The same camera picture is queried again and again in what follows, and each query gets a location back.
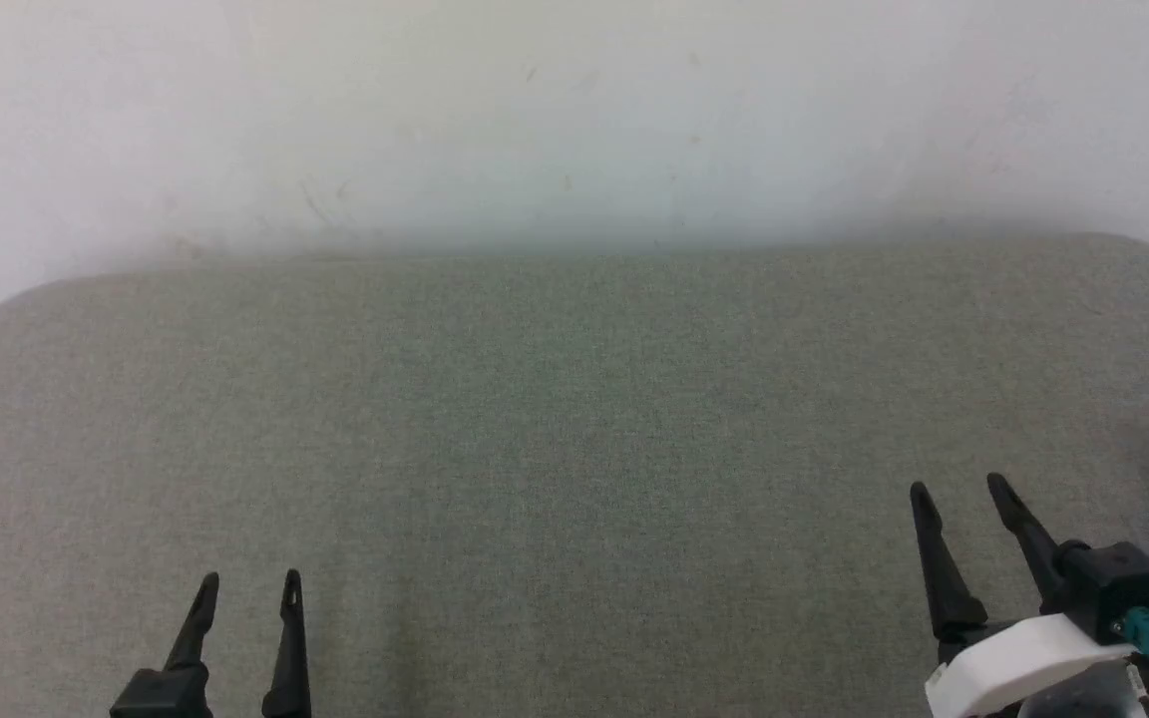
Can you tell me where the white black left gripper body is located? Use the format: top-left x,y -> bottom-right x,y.
110,665 -> 215,718

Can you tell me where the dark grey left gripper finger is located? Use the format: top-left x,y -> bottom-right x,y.
260,568 -> 313,718
163,571 -> 221,675

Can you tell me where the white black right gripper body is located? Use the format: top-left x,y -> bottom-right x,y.
924,610 -> 1142,718

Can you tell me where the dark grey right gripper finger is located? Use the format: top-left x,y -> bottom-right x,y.
985,473 -> 1076,611
909,482 -> 990,641

